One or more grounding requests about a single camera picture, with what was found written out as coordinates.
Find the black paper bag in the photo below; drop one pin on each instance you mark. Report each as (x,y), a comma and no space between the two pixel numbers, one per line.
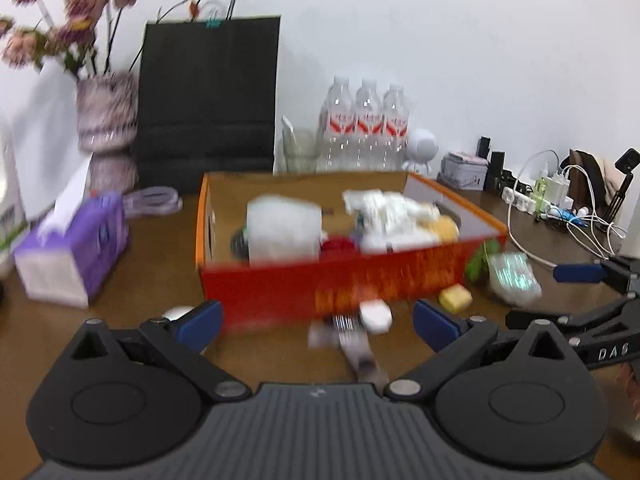
(210,100)

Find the clear green striped packet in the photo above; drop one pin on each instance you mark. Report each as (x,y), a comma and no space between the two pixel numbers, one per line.
(515,280)

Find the white milk jug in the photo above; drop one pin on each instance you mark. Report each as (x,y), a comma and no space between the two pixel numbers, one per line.
(10,185)

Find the white charger block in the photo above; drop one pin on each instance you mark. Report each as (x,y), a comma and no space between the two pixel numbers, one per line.
(560,190)

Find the translucent plastic container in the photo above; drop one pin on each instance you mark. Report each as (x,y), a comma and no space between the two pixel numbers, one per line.
(285,230)

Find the pink flat case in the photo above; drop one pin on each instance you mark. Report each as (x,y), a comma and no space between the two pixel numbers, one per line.
(467,156)

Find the green spray bottle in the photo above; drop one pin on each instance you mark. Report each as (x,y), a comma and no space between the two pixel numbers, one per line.
(539,187)

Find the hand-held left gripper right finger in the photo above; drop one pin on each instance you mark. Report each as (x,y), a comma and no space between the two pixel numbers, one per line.
(435,330)

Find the green binder clip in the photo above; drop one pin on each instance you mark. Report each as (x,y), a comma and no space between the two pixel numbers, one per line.
(213,23)

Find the black rectangular box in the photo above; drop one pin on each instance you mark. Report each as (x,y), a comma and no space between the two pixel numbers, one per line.
(496,172)

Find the person's right hand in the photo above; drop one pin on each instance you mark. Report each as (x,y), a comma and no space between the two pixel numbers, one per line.
(630,377)

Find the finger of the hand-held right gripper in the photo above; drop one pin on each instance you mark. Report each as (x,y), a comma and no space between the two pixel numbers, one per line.
(540,319)
(580,273)

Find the glass cup with spoon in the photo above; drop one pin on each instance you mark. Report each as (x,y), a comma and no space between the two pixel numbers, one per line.
(300,152)

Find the purple tissue pack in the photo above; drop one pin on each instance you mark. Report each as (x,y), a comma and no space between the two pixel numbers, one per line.
(95,240)

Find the orange red cardboard box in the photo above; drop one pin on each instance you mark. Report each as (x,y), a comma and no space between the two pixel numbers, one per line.
(280,290)

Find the white bottle cap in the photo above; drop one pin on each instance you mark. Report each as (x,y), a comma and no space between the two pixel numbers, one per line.
(175,313)

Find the water bottle red label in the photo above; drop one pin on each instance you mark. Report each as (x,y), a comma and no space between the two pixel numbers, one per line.
(396,127)
(339,125)
(368,125)

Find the slim black box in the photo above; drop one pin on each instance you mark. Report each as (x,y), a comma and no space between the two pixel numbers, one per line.
(483,147)

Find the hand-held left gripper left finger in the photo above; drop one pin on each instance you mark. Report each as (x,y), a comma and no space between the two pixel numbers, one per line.
(202,322)

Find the white charger puck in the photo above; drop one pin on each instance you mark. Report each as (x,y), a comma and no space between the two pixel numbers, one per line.
(376,316)

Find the white robot speaker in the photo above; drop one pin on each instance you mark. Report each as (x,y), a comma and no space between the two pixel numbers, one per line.
(421,147)

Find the green leaf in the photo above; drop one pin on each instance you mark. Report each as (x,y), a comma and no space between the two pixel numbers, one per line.
(482,260)

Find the dark brown bag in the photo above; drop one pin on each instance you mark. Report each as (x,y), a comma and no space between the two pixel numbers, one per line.
(590,180)

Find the dried pink flowers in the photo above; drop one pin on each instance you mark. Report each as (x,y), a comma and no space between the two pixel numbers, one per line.
(80,2)

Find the yellow sponge block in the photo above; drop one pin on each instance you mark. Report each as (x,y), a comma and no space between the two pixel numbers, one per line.
(456,298)

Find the grey tin box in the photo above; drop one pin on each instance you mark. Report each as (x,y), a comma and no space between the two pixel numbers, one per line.
(462,175)

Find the white power strip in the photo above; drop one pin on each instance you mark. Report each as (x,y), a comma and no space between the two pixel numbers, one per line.
(522,202)

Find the black phone holder stand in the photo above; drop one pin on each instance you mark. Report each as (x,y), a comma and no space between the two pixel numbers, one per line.
(627,162)

